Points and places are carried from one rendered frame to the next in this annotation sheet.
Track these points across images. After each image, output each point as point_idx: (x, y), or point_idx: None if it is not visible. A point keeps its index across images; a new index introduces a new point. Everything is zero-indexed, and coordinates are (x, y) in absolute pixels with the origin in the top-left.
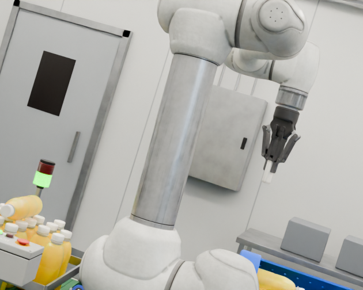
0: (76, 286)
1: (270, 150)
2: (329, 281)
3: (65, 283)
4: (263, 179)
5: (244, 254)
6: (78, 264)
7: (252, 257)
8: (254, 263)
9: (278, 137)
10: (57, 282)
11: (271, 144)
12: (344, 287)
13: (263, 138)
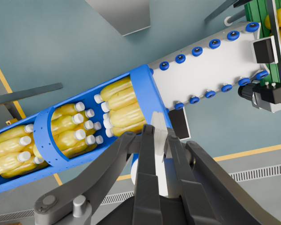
0: (257, 24)
1: (173, 150)
2: (92, 152)
3: (277, 69)
4: (159, 113)
5: (154, 97)
6: None
7: (146, 100)
8: (140, 93)
9: (156, 179)
10: (272, 16)
11: (181, 165)
12: (80, 156)
13: (234, 184)
